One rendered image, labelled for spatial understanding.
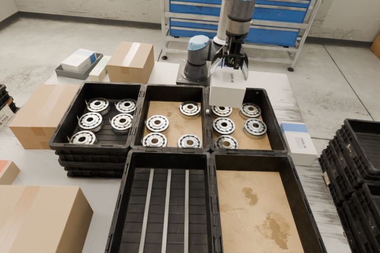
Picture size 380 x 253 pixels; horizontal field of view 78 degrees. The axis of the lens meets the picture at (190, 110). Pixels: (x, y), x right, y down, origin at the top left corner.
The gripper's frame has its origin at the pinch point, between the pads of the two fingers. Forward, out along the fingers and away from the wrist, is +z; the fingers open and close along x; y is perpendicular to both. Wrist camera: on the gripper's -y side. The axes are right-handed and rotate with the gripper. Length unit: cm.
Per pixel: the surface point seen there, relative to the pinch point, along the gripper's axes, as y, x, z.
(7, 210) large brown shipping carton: 51, -64, 20
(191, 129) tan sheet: 4.1, -12.1, 27.7
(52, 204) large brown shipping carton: 48, -52, 20
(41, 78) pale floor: -123, -191, 112
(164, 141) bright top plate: 15.0, -22.6, 24.7
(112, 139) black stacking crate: 15, -45, 28
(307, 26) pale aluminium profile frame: -190, 101, 53
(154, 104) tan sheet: -10.5, -32.6, 27.9
